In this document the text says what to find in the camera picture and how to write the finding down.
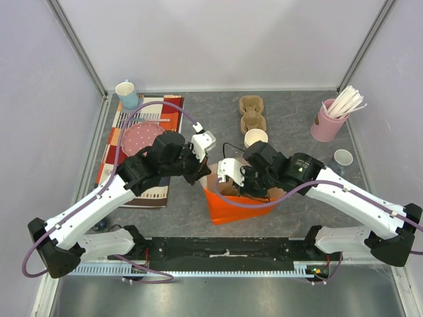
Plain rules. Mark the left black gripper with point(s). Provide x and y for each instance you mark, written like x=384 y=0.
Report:
x=201 y=169

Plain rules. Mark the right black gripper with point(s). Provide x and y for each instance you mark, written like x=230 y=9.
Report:
x=250 y=181

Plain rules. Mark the brown cardboard cup carrier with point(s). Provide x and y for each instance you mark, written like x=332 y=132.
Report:
x=231 y=190

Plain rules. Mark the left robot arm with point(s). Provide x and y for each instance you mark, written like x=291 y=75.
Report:
x=62 y=241

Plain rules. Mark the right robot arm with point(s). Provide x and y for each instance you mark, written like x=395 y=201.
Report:
x=386 y=230

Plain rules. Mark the stack of paper cups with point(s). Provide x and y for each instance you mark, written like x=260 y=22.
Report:
x=254 y=135

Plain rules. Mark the colourful patchwork placemat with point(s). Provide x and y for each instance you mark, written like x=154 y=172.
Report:
x=167 y=117

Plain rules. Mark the pink polka dot plate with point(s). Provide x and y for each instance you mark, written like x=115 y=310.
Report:
x=139 y=136

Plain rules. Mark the lower brown cup carrier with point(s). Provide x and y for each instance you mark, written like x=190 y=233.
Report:
x=251 y=108

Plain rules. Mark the pink straw holder cup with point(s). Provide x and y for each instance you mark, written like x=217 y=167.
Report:
x=325 y=128

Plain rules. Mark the grey speckled mug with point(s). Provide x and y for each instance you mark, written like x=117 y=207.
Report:
x=341 y=159

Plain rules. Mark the light blue mug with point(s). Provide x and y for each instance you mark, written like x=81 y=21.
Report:
x=127 y=94

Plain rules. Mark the dark blue mug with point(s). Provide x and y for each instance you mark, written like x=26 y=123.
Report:
x=101 y=225

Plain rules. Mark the white paper straws bundle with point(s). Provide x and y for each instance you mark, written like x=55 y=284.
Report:
x=347 y=101

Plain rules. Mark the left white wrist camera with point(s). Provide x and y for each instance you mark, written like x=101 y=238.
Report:
x=202 y=142

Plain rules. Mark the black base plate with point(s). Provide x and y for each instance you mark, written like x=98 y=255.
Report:
x=226 y=254

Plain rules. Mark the slotted cable duct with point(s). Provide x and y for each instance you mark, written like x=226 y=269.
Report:
x=119 y=269

